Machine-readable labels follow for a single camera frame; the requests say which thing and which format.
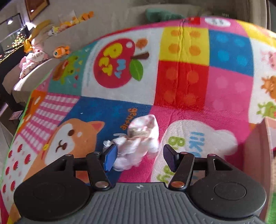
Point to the pink cardboard box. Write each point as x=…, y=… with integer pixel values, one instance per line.
x=256, y=155

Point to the beige sofa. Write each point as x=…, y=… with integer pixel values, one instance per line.
x=112, y=19

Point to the orange fish plush toy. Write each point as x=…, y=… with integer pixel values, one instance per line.
x=61, y=51

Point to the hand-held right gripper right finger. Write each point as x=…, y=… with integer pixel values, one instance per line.
x=170, y=159

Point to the framed wall picture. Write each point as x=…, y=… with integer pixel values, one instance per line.
x=36, y=8

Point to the colourful cartoon printed play mat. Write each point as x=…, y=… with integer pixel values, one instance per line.
x=183, y=86

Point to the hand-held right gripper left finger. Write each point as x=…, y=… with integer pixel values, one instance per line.
x=111, y=157

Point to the pile of pink clothes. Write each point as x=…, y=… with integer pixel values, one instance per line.
x=32, y=61

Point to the yellow long-eared plush toy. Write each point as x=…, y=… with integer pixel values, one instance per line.
x=35, y=33

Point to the white pink patterned sock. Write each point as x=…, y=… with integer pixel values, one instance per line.
x=133, y=150

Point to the dark wooden cabinet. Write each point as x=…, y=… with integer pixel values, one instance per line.
x=8, y=92

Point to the teal cloth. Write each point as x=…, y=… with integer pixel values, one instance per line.
x=159, y=15

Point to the glass aquarium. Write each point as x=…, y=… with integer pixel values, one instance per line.
x=10, y=36

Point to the small yellow white plush toy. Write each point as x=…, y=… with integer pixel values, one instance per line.
x=54, y=29

